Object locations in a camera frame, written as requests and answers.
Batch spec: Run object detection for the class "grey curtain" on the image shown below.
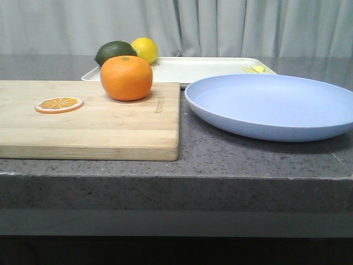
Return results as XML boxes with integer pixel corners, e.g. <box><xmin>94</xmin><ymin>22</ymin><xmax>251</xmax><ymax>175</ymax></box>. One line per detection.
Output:
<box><xmin>1</xmin><ymin>1</ymin><xmax>352</xmax><ymax>57</ymax></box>

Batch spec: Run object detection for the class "pale yellow utensil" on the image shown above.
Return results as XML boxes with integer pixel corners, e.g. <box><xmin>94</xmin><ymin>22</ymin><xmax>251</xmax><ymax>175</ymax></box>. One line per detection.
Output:
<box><xmin>252</xmin><ymin>65</ymin><xmax>266</xmax><ymax>74</ymax></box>
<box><xmin>242</xmin><ymin>67</ymin><xmax>258</xmax><ymax>74</ymax></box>

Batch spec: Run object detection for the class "yellow lemon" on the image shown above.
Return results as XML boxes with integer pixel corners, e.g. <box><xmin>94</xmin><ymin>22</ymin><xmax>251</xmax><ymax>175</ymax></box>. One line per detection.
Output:
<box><xmin>131</xmin><ymin>38</ymin><xmax>158</xmax><ymax>64</ymax></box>

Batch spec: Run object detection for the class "wooden cutting board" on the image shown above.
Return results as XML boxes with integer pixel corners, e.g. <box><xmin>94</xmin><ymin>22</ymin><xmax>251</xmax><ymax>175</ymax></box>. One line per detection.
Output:
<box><xmin>1</xmin><ymin>80</ymin><xmax>180</xmax><ymax>161</ymax></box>

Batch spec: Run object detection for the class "cream rectangular tray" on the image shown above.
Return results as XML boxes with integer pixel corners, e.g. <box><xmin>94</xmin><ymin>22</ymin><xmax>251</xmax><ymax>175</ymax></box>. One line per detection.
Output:
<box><xmin>81</xmin><ymin>56</ymin><xmax>278</xmax><ymax>84</ymax></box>

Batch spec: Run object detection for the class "orange slice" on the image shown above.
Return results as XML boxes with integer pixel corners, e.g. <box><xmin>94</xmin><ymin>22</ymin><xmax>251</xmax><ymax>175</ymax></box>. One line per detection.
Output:
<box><xmin>34</xmin><ymin>97</ymin><xmax>84</xmax><ymax>114</ymax></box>

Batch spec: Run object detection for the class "green lime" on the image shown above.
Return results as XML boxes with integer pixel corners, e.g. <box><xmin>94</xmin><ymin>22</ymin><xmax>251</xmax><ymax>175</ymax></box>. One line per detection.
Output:
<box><xmin>94</xmin><ymin>40</ymin><xmax>137</xmax><ymax>66</ymax></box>

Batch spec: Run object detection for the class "orange fruit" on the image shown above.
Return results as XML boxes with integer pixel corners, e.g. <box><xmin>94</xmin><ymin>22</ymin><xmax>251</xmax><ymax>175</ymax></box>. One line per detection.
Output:
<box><xmin>100</xmin><ymin>56</ymin><xmax>153</xmax><ymax>101</ymax></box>

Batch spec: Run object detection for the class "light blue plate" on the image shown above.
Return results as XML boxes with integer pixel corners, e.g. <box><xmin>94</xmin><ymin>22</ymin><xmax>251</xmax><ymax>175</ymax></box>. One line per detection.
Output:
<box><xmin>185</xmin><ymin>74</ymin><xmax>352</xmax><ymax>142</ymax></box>

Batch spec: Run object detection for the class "pale yellow utensil right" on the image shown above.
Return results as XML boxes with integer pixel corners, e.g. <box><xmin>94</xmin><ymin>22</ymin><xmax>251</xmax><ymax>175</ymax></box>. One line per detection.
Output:
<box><xmin>252</xmin><ymin>65</ymin><xmax>266</xmax><ymax>74</ymax></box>

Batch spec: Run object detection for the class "pale yellow utensil left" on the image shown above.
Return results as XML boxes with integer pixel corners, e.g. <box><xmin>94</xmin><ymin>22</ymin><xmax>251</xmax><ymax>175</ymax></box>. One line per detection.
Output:
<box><xmin>242</xmin><ymin>67</ymin><xmax>258</xmax><ymax>74</ymax></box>

